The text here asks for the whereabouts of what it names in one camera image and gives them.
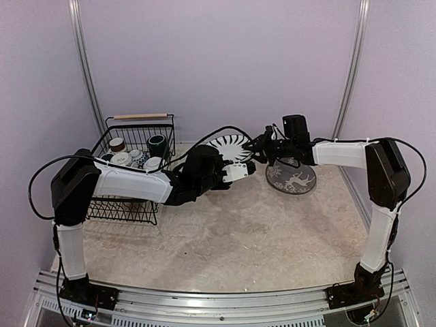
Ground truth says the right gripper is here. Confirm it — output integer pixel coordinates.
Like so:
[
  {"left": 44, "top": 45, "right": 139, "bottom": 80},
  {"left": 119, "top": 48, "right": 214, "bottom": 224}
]
[{"left": 242, "top": 130, "right": 296, "bottom": 166}]

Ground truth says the black white striped plate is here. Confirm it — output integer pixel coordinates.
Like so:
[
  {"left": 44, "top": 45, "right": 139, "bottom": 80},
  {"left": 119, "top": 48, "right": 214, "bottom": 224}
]
[{"left": 206, "top": 134, "right": 252, "bottom": 162}]

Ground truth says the grey deer print plate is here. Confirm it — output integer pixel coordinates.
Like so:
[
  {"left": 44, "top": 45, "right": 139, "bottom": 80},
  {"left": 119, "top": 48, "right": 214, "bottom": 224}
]
[{"left": 265, "top": 158, "right": 317, "bottom": 195}]

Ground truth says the white floral print mug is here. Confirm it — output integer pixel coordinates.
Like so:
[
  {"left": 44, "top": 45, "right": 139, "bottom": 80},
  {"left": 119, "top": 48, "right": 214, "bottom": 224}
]
[{"left": 110, "top": 152, "right": 133, "bottom": 167}]

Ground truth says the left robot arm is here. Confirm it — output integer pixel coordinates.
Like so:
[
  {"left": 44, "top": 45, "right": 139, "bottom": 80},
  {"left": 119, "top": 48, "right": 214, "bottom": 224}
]
[{"left": 51, "top": 144, "right": 256, "bottom": 303}]

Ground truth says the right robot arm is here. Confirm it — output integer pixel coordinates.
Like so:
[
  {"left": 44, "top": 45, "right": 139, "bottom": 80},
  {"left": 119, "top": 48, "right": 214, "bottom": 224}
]
[{"left": 243, "top": 134, "right": 411, "bottom": 302}]

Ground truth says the dark green ceramic mug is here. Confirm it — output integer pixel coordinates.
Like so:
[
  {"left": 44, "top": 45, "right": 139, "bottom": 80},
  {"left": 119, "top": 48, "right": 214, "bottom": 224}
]
[{"left": 147, "top": 134, "right": 168, "bottom": 158}]

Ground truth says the plain white bowl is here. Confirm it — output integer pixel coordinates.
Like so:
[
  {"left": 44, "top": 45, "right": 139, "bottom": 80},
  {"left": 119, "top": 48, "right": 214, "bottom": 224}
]
[{"left": 142, "top": 157, "right": 167, "bottom": 172}]

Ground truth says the blue patterned white bowl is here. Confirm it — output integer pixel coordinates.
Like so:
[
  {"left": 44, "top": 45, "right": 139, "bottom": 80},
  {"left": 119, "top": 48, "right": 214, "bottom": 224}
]
[{"left": 129, "top": 149, "right": 149, "bottom": 169}]

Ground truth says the brown striped ceramic cup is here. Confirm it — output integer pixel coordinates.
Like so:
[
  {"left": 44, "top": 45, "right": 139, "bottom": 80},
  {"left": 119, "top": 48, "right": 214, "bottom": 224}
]
[{"left": 109, "top": 138, "right": 127, "bottom": 153}]

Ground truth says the navy blue ceramic mug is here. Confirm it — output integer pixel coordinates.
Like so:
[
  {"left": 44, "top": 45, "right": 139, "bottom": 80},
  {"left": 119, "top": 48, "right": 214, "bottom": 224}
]
[{"left": 100, "top": 153, "right": 114, "bottom": 161}]

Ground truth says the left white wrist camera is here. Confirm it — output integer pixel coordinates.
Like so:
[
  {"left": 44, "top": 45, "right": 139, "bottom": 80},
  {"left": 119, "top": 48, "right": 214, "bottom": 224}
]
[{"left": 222, "top": 163, "right": 249, "bottom": 183}]

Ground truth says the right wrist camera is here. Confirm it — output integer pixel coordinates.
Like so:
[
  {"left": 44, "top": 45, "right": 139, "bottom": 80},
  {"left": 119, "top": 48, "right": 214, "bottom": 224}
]
[{"left": 271, "top": 114, "right": 310, "bottom": 143}]

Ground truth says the black wire dish rack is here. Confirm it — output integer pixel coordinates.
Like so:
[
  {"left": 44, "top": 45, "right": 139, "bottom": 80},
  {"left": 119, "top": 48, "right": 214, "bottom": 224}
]
[{"left": 87, "top": 114, "right": 175, "bottom": 225}]

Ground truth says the right aluminium frame post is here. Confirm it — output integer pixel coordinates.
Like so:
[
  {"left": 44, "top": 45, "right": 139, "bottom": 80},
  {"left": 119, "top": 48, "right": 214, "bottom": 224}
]
[{"left": 332, "top": 0, "right": 371, "bottom": 137}]

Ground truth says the aluminium frame post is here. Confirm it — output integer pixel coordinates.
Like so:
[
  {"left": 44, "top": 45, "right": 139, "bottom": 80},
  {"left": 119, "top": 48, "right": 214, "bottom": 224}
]
[
  {"left": 68, "top": 0, "right": 106, "bottom": 136},
  {"left": 332, "top": 0, "right": 371, "bottom": 137}
]

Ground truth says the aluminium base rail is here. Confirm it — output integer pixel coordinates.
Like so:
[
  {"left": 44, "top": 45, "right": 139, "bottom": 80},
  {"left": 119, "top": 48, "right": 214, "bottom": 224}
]
[{"left": 23, "top": 265, "right": 420, "bottom": 327}]

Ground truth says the left aluminium frame post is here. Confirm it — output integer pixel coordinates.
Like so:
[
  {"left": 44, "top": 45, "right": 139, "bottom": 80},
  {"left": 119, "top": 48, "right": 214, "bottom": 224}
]
[{"left": 68, "top": 0, "right": 106, "bottom": 136}]

